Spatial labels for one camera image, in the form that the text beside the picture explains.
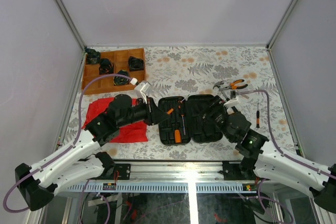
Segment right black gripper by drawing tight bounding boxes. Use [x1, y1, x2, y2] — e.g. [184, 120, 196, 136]
[187, 95, 234, 143]

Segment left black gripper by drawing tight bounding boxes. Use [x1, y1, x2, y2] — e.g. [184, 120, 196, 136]
[119, 97, 171, 129]

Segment small precision screwdriver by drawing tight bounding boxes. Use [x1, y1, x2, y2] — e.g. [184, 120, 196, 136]
[167, 108, 174, 115]

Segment red cloth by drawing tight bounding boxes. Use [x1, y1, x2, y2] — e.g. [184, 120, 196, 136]
[82, 97, 148, 143]

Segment thin screwdriver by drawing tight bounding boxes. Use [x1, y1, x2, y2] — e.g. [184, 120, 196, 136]
[256, 102, 260, 129]

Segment black orange grip screwdriver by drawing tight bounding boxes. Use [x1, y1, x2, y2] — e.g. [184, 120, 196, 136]
[178, 98, 186, 135]

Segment large orange handle screwdriver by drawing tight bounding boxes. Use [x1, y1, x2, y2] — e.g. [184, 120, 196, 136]
[174, 130, 182, 144]

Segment black plastic tool case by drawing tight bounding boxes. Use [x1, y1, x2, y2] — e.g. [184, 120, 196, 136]
[158, 94, 223, 146]

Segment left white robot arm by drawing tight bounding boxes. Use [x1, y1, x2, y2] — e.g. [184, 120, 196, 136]
[15, 94, 169, 211]

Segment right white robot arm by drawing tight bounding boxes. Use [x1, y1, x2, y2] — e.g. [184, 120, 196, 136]
[201, 96, 335, 213]

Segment small hammer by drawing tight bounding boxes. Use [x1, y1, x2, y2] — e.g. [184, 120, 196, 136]
[213, 81, 229, 100]

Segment rolled black yellow tape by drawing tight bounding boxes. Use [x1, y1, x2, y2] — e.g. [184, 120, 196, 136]
[113, 70, 130, 86]

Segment wooden compartment tray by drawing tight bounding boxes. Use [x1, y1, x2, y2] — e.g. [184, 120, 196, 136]
[81, 48, 146, 95]

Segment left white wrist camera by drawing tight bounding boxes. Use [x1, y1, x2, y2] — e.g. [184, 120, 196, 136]
[130, 78, 152, 104]

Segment orange handle pliers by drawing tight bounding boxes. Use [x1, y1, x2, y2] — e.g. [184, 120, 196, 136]
[229, 79, 248, 90]

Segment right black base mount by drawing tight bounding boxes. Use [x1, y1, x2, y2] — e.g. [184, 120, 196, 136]
[222, 161, 256, 181]

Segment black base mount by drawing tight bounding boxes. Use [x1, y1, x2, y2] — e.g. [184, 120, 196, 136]
[103, 163, 131, 182]
[222, 161, 256, 181]

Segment aluminium front rail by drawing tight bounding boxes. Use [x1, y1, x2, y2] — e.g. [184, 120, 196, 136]
[115, 159, 255, 183]

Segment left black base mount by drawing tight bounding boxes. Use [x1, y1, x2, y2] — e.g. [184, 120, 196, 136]
[103, 163, 131, 182]

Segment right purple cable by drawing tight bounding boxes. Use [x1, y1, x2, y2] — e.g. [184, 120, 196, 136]
[236, 89, 336, 177]

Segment purple cable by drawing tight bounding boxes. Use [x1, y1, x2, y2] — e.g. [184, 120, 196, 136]
[3, 74, 139, 214]
[236, 89, 336, 177]

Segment white slotted cable duct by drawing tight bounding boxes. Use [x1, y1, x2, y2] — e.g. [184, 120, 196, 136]
[66, 182, 254, 194]

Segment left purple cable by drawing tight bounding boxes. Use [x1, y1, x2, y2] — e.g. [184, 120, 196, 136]
[3, 74, 139, 214]

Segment right aluminium corner post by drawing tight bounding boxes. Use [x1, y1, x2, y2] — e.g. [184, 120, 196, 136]
[266, 0, 299, 51]

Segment aluminium corner post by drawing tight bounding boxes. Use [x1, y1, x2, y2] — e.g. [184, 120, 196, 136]
[266, 0, 299, 51]
[54, 0, 86, 51]

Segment left aluminium corner post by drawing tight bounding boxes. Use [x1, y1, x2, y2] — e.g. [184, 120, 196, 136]
[54, 0, 86, 51]

